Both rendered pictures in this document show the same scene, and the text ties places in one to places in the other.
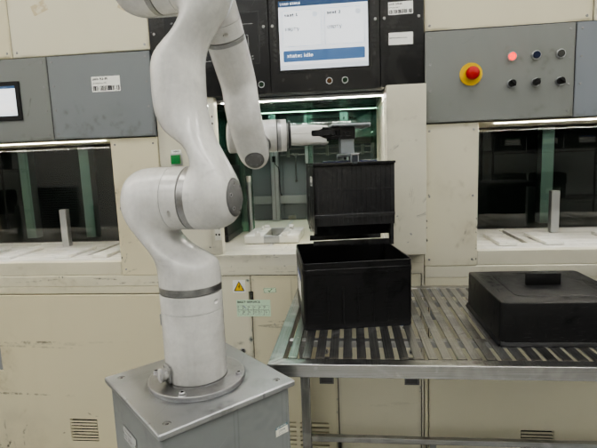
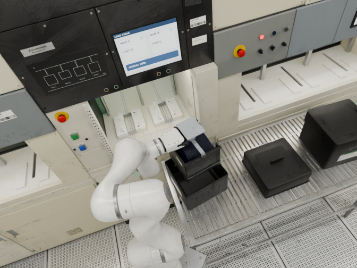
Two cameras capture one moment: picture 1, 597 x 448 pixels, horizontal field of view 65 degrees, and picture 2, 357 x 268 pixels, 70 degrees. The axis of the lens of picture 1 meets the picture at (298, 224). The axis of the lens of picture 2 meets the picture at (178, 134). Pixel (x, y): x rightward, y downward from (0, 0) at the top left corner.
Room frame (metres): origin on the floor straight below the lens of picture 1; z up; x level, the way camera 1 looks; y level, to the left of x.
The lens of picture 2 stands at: (0.51, 0.15, 2.19)
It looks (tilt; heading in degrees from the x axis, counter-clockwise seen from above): 49 degrees down; 344
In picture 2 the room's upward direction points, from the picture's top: 11 degrees counter-clockwise
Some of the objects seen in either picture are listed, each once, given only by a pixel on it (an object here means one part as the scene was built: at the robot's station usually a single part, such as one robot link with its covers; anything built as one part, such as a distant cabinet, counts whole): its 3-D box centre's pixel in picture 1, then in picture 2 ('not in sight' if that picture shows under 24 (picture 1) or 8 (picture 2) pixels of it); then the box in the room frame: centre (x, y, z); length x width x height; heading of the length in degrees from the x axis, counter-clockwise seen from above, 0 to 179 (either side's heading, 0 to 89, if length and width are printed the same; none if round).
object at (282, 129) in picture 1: (282, 135); (158, 146); (1.27, 0.03, 1.25); 0.09 x 0.03 x 0.08; 4
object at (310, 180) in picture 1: (346, 184); (192, 148); (1.28, -0.14, 1.12); 0.24 x 0.20 x 0.32; 4
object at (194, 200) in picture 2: (348, 281); (196, 175); (1.28, -0.13, 0.85); 0.28 x 0.28 x 0.17; 3
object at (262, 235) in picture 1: (275, 233); (129, 122); (1.88, 0.09, 0.89); 0.22 x 0.21 x 0.04; 174
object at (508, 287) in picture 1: (542, 298); (275, 164); (1.12, -0.59, 0.83); 0.29 x 0.29 x 0.13; 84
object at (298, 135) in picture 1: (306, 134); (170, 140); (1.27, -0.03, 1.25); 0.11 x 0.10 x 0.07; 94
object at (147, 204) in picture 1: (171, 228); (152, 253); (0.90, 0.25, 1.07); 0.19 x 0.12 x 0.24; 74
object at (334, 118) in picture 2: not in sight; (336, 134); (1.09, -1.01, 0.89); 0.29 x 0.29 x 0.25; 80
